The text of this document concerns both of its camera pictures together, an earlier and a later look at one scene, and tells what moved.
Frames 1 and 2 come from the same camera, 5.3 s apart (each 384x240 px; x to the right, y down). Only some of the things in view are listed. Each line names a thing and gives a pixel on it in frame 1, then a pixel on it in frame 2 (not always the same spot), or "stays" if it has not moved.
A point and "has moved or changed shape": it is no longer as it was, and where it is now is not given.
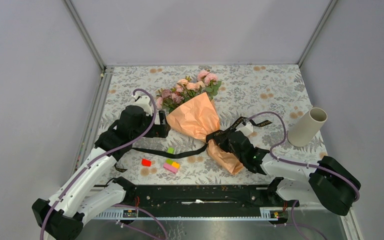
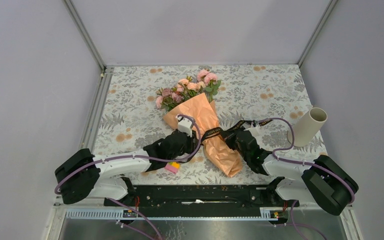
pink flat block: (169, 167) stays
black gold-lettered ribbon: (211, 135) has moved or changed shape
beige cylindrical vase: (304, 131) stays
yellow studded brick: (176, 165) stays
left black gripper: (160, 130) -> (192, 141)
